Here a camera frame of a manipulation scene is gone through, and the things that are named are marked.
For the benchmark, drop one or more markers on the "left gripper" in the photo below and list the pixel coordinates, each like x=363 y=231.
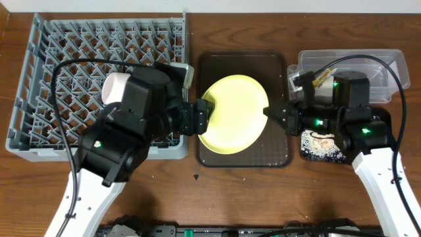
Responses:
x=198 y=122

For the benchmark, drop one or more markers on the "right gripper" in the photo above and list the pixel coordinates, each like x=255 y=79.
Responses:
x=292 y=120

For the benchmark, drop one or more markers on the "yellow round plate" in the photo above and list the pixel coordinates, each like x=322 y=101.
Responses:
x=237 y=120

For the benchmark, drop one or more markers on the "green snack wrapper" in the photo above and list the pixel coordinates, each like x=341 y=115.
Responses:
x=323 y=77

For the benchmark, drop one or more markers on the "white pink bowl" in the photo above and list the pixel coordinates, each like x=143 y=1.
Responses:
x=113 y=87

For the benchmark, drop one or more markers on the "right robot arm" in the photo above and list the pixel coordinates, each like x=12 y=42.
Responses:
x=364 y=135

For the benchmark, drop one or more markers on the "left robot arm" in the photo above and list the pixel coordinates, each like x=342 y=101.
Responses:
x=139 y=108

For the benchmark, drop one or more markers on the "clear plastic waste bin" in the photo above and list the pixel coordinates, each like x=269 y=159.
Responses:
x=382 y=84

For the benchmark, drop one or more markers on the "grey plastic dishwasher rack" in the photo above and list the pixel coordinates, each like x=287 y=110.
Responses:
x=72 y=58

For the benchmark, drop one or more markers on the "rice food scraps pile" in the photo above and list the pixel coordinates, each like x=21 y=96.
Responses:
x=320 y=145

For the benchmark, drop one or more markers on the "dark brown serving tray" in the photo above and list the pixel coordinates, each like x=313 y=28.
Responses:
x=273 y=149

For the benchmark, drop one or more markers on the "black rectangular tray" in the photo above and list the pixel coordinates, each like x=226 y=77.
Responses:
x=315 y=148

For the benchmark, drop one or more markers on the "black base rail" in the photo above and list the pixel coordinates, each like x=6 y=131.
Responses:
x=132 y=226

